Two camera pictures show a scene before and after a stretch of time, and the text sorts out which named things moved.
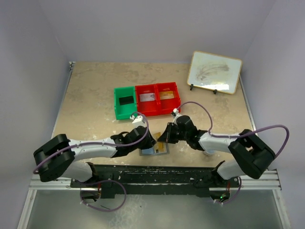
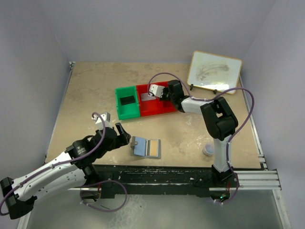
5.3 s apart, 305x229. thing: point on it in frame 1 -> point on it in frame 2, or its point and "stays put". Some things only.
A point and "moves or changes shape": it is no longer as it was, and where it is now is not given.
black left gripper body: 145,144 -> 117,142
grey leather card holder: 167,147 moves or changes shape
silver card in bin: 148,97 stays put
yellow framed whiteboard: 212,72 stays put
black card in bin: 126,100 stays put
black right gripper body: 182,136 -> 167,96
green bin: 125,111 stays put
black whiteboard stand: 215,91 stays put
